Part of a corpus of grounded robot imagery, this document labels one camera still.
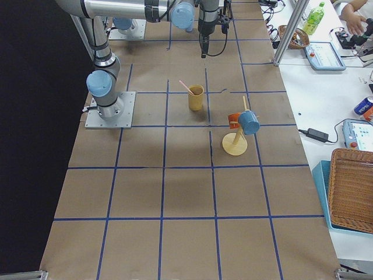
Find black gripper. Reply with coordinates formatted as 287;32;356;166
198;17;217;58

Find pink chopstick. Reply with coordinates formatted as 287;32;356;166
179;80;194;95

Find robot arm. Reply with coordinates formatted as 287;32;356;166
112;17;138;35
57;1;220;120

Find orange cup on stand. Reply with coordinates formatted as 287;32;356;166
228;113;241;129

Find blue cup on stand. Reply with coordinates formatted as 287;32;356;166
238;110;260;135

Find person's hand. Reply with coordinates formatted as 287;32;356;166
340;1;367;36

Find bamboo cylinder holder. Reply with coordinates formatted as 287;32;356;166
188;85;205;111

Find small wicker basket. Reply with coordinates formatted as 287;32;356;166
278;25;309;50

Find green drink bottle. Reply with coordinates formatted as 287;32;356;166
302;2;325;36

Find blue teach pendant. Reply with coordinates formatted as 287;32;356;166
304;41;346;71
342;119;373;152

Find black power adapter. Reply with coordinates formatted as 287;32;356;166
306;128;329;143

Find pepsi can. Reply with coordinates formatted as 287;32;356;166
353;96;373;115

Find light blue tray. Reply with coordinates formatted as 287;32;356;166
312;160;372;238

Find large wicker tray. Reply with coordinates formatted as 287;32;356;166
328;148;372;234

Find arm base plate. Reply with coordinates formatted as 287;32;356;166
85;92;136;129
107;17;146;41

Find aluminium frame post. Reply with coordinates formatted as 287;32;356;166
273;0;309;67

